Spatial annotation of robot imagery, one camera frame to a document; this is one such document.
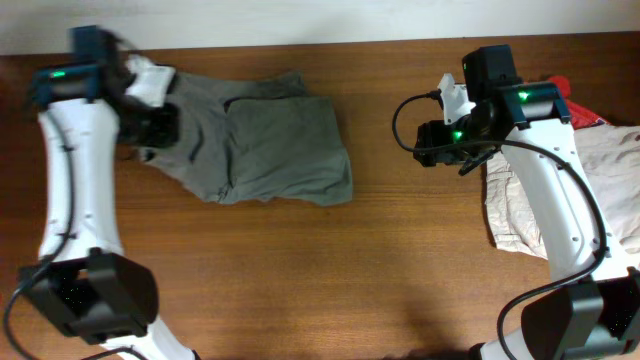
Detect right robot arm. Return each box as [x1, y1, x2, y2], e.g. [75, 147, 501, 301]
[412, 45, 639, 359]

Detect beige shorts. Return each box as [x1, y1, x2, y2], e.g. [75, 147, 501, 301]
[485, 125, 639, 260]

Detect red t-shirt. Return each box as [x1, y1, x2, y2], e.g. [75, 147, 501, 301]
[547, 75, 610, 130]

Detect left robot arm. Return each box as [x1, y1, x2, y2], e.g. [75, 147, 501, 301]
[16, 26, 194, 359]

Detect grey-green shorts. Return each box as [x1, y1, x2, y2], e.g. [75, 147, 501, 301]
[140, 72, 353, 206]

